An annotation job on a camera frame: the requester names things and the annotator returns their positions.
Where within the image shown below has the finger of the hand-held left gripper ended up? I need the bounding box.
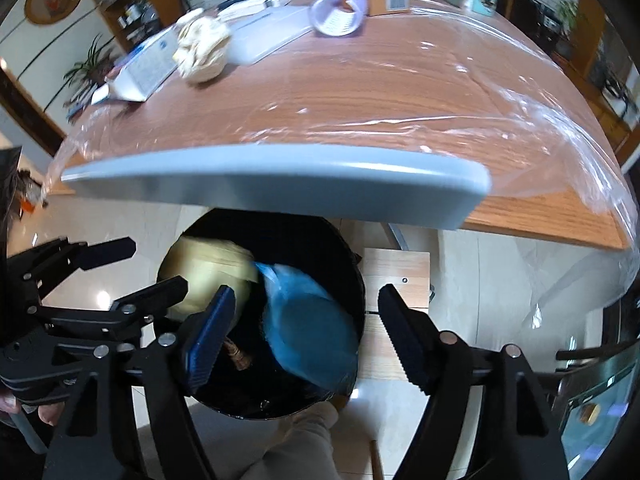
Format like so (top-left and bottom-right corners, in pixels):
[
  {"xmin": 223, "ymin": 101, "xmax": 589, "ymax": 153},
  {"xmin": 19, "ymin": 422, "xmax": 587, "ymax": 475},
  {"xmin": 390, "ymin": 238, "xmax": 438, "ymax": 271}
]
[
  {"xmin": 30, "ymin": 276, "xmax": 189, "ymax": 342},
  {"xmin": 7, "ymin": 237, "xmax": 137, "ymax": 297}
]

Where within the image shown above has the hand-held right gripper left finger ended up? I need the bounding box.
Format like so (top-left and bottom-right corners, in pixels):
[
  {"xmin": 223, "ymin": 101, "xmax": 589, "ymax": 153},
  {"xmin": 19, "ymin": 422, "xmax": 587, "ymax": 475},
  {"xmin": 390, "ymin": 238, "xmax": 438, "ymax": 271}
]
[{"xmin": 42, "ymin": 285, "xmax": 236, "ymax": 480}]

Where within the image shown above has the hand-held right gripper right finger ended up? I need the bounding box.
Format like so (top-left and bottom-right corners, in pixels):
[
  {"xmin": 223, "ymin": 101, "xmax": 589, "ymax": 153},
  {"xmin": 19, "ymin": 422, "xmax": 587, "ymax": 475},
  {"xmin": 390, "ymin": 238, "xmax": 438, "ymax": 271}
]
[{"xmin": 378, "ymin": 284, "xmax": 571, "ymax": 480}]

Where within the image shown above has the blue plastic bag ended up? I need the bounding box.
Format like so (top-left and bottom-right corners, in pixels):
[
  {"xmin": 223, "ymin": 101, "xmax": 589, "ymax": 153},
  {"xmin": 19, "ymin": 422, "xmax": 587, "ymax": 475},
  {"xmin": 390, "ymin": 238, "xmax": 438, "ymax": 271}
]
[{"xmin": 252, "ymin": 260, "xmax": 361, "ymax": 392}]

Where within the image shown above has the black round trash bin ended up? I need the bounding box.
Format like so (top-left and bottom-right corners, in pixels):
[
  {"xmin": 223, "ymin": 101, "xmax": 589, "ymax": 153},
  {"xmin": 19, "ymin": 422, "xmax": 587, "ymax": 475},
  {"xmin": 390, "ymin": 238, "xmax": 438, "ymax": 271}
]
[{"xmin": 155, "ymin": 208, "xmax": 366, "ymax": 420}]

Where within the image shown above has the person's left hand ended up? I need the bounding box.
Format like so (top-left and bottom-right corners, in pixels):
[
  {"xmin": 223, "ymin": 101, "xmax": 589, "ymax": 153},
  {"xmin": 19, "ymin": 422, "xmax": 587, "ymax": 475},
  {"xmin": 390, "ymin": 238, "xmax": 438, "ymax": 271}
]
[{"xmin": 0, "ymin": 392, "xmax": 67, "ymax": 429}]

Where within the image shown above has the pale yellow wrapper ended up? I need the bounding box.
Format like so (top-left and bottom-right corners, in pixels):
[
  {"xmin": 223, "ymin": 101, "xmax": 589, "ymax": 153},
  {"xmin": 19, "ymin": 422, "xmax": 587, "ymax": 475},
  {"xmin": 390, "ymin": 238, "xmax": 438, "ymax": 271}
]
[{"xmin": 162, "ymin": 237, "xmax": 261, "ymax": 321}]

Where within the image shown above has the metal table leg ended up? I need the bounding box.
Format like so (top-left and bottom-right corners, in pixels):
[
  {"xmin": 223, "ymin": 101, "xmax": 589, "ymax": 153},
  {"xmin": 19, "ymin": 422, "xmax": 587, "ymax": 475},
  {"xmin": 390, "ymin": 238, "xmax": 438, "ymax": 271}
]
[{"xmin": 387, "ymin": 224, "xmax": 416, "ymax": 251}]

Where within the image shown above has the person's leg in beige pants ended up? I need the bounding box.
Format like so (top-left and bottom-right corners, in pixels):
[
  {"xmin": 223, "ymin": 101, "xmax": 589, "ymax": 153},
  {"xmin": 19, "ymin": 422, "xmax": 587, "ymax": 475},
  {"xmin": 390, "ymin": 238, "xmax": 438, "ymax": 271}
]
[{"xmin": 235, "ymin": 402, "xmax": 341, "ymax": 480}]

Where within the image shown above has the leafy potted plant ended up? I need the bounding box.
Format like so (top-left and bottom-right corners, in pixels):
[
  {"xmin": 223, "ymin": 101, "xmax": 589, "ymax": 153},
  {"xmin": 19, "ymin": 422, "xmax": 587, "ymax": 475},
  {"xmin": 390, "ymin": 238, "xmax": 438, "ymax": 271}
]
[{"xmin": 62, "ymin": 35, "xmax": 121, "ymax": 106}]

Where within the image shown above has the blue and white carton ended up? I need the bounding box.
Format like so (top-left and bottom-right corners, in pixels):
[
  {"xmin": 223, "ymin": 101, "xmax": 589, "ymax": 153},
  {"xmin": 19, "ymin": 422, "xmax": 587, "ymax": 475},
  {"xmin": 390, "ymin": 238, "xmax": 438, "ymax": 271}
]
[{"xmin": 90, "ymin": 25, "xmax": 183, "ymax": 106}]

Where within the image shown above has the glass side table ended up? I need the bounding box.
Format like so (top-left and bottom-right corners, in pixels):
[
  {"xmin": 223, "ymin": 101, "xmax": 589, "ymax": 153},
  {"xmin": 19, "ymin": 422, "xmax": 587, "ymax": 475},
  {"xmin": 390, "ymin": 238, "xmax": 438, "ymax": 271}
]
[{"xmin": 555, "ymin": 340, "xmax": 640, "ymax": 480}]

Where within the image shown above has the crumpled white cloth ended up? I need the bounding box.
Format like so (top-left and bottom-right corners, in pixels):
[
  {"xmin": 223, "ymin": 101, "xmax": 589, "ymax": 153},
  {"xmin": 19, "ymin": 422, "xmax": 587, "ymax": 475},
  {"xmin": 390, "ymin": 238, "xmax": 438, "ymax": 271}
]
[{"xmin": 172, "ymin": 8, "xmax": 232, "ymax": 85}]

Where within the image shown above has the wooden bookshelf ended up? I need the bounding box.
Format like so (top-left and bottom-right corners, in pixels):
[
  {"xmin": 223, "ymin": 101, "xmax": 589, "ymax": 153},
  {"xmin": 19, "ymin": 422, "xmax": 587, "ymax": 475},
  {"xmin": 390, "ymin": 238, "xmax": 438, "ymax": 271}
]
[{"xmin": 80, "ymin": 0, "xmax": 186, "ymax": 56}]

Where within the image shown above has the clear plastic sheet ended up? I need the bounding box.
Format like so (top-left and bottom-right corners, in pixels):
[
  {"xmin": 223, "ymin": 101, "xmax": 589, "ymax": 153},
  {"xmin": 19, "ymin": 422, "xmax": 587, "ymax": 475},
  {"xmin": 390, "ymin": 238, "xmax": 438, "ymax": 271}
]
[{"xmin": 40, "ymin": 0, "xmax": 640, "ymax": 331}]

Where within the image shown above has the white plastic box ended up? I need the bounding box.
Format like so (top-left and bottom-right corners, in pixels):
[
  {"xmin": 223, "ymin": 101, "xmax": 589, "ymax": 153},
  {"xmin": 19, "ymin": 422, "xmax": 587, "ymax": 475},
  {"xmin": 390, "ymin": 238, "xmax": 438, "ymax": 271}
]
[{"xmin": 227, "ymin": 4, "xmax": 315, "ymax": 66}]

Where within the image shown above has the long white carton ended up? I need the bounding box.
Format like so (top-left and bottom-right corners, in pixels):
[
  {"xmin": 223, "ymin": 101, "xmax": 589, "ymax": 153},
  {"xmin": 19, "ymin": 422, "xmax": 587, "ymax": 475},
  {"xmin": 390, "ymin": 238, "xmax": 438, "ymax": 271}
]
[{"xmin": 225, "ymin": 0, "xmax": 296, "ymax": 18}]

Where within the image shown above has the wooden display cabinet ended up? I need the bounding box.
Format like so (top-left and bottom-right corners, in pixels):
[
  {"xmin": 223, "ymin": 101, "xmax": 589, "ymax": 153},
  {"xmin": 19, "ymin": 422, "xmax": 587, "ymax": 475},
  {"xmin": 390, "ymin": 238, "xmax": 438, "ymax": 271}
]
[{"xmin": 505, "ymin": 0, "xmax": 640, "ymax": 161}]

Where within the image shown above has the small potted plant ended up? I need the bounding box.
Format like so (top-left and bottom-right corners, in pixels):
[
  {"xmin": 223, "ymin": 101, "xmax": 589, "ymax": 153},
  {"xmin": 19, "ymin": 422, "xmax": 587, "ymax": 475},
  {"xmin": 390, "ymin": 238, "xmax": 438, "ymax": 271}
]
[{"xmin": 552, "ymin": 0, "xmax": 581, "ymax": 58}]

